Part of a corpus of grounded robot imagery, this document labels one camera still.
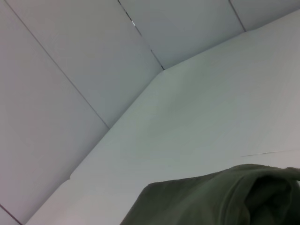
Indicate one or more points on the dark green shirt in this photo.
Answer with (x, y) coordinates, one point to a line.
(199, 201)

